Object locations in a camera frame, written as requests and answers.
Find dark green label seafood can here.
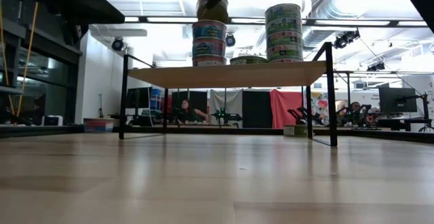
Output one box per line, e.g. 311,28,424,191
229,55,269,66

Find wooden shelf black metal frame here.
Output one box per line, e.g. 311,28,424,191
118,41,339,148

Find dark monitor on arm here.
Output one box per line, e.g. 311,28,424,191
378,87,418,114

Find grey hanging cloth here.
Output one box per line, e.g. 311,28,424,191
209,88,243,117

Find black partition panel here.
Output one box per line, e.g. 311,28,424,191
170,90,208,125
241,90,272,129

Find round black spotlight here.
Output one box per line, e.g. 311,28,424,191
111,37,124,52

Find blue storage bins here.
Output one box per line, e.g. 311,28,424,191
150,88,162,111

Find person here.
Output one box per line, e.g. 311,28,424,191
175,98,210,126
348,100,362,117

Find red hanging cloth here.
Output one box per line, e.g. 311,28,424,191
269,88,303,130

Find dark background monitor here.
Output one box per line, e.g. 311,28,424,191
125,87,153,110

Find clear storage bin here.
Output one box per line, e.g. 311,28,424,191
83,117,115,133

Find white box device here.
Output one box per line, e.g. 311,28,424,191
43,115,64,128

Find colourful wall poster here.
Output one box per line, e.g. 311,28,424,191
311,90,335,116

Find yellow cable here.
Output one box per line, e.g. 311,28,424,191
0,1,40,117

